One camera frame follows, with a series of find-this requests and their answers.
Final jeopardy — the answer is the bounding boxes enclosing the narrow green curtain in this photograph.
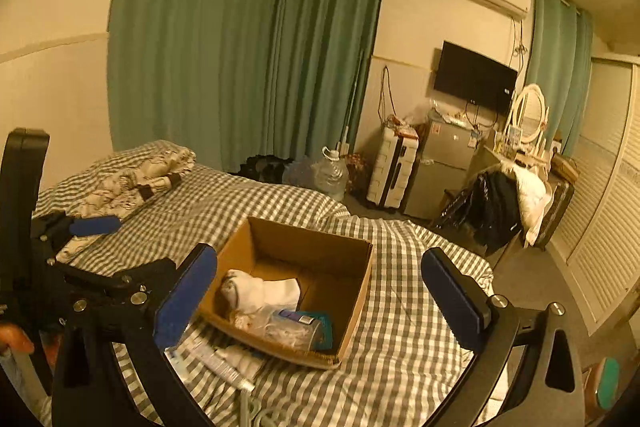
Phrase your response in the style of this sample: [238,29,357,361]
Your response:
[264,0,391,168]

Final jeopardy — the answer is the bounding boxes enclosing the grey small fridge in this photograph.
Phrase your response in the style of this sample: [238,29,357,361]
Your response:
[402,117,484,221]

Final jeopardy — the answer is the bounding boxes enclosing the white padded jacket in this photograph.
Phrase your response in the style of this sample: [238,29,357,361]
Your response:
[509,161,552,249]

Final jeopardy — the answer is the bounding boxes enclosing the black bag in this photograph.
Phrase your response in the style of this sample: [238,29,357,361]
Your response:
[235,154,297,183]

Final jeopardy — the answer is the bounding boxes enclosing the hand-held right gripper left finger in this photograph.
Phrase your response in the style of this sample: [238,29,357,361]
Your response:
[50,243,219,427]

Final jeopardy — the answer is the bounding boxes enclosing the teal stool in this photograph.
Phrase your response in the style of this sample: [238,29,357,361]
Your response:
[581,356,621,414]

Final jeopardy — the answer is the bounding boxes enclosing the black jacket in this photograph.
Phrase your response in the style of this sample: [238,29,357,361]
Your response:
[432,169,527,256]

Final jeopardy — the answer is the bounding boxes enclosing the green curtain beside wardrobe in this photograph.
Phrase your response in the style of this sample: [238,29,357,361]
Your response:
[524,0,594,158]

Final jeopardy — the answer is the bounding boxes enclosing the teal flat packet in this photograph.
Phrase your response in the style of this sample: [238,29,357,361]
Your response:
[294,309,335,352]

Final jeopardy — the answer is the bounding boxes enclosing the white oval vanity mirror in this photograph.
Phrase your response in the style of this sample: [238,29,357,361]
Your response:
[504,83,549,148]

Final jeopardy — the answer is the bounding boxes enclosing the pale green cord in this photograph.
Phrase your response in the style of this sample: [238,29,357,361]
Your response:
[234,389,277,427]

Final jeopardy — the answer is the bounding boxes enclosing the large clear water bottle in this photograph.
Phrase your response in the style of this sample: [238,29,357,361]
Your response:
[311,146,350,202]

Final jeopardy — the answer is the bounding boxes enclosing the clear plastic packet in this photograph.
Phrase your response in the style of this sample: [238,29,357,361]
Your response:
[229,307,321,351]

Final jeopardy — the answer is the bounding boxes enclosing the floral bag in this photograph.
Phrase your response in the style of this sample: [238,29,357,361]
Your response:
[345,152,374,196]

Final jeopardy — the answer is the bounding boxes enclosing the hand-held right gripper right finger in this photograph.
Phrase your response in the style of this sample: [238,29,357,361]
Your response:
[421,248,587,427]

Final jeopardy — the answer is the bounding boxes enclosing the clear plastic bag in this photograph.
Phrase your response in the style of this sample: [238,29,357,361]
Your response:
[282,157,321,194]

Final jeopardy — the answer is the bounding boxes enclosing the person's left hand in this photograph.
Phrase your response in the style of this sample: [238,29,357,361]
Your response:
[0,324,37,356]

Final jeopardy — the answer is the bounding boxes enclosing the patterned folded quilt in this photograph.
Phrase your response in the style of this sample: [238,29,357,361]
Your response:
[54,149,197,266]

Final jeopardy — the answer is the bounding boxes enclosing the hanging wall cable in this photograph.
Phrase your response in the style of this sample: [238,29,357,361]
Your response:
[380,65,397,124]

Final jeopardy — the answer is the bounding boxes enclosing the grey checked bed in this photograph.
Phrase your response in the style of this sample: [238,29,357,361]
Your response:
[30,139,496,427]

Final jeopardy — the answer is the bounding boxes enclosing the black wall television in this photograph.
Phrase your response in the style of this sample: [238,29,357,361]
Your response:
[432,40,519,114]

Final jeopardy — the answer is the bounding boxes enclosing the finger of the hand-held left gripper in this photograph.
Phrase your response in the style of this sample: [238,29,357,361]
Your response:
[31,211,122,258]
[45,257,179,303]

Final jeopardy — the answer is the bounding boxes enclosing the dark suitcase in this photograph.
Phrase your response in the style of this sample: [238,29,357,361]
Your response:
[537,177,576,251]

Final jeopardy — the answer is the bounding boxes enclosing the white louvered wardrobe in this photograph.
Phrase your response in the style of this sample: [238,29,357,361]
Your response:
[549,54,640,339]

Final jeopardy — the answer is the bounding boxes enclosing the white rolled socks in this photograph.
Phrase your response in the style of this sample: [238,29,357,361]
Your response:
[220,269,302,316]

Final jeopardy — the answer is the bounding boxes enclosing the white ribbed suitcase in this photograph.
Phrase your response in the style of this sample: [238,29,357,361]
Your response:
[366,124,420,210]

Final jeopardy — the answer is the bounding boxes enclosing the white vanity table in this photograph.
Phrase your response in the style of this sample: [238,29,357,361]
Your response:
[480,141,557,188]

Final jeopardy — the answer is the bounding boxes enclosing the brown cardboard box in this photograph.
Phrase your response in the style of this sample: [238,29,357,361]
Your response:
[199,216,375,370]

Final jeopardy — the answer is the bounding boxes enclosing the white toothpaste tube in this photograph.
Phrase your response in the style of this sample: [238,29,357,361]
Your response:
[165,339,257,391]

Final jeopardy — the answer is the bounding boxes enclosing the wide green curtain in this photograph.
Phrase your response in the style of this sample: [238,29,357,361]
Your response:
[107,0,293,168]

